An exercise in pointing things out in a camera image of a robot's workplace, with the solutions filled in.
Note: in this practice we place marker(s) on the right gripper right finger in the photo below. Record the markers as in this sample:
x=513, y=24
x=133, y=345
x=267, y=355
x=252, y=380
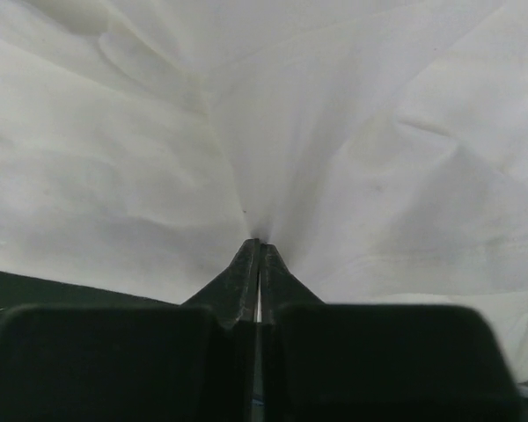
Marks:
x=376, y=362

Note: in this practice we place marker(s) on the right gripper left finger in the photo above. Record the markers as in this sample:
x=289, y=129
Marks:
x=88, y=355

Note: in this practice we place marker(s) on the white flower print t-shirt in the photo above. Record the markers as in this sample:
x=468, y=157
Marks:
x=381, y=146

